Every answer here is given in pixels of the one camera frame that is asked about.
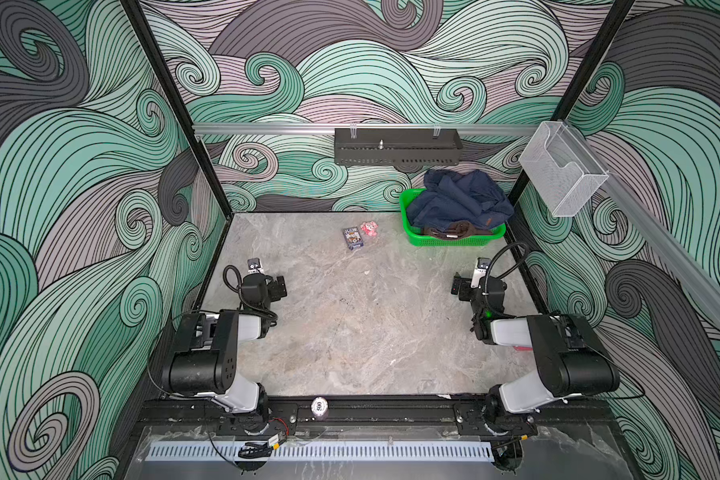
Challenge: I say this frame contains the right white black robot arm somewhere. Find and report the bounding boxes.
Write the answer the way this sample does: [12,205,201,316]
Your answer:
[451,242,621,424]

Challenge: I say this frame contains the aluminium back wall rail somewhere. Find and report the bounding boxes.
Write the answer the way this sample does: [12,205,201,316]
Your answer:
[192,122,539,136]

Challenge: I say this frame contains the brown folded trousers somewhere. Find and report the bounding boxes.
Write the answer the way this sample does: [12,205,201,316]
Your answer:
[422,221,493,241]

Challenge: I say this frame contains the pink plush toy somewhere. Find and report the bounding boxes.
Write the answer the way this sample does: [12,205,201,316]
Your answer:
[360,221,378,237]

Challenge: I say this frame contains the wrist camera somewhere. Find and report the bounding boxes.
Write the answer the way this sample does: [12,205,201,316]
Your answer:
[247,257,262,274]
[470,257,492,288]

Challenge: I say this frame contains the black perforated wall shelf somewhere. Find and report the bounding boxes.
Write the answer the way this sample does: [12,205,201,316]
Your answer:
[334,129,463,171]

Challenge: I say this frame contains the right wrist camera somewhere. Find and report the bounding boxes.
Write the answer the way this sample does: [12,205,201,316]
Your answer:
[470,257,492,288]

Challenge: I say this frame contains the aluminium right wall rail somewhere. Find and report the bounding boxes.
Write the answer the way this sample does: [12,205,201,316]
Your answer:
[578,128,720,330]

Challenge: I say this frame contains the round silver knob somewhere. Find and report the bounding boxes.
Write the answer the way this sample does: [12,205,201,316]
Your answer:
[311,397,328,417]

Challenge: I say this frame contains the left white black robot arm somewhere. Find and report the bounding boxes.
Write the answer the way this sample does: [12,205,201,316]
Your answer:
[157,257,287,419]

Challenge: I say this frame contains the clear plastic wall bin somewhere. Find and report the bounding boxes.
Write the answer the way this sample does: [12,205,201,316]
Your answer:
[519,121,609,218]

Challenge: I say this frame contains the blue playing card box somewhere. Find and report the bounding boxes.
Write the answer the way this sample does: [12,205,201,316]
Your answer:
[342,227,364,251]

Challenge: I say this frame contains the green plastic basket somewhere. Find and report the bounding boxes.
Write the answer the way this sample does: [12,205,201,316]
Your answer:
[399,189,507,247]

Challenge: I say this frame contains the white slotted cable duct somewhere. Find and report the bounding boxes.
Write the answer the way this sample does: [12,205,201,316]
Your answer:
[146,440,494,463]

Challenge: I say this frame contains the aluminium wall rail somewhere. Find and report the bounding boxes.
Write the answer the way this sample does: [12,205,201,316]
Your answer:
[192,122,539,136]
[578,128,720,330]

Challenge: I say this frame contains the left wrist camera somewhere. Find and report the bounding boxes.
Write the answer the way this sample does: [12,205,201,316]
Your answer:
[247,257,262,274]

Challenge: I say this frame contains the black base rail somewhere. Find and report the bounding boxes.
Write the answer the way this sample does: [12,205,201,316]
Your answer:
[137,394,614,438]

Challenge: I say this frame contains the dark blue denim jeans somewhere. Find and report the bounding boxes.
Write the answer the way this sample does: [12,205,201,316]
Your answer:
[407,169,515,233]

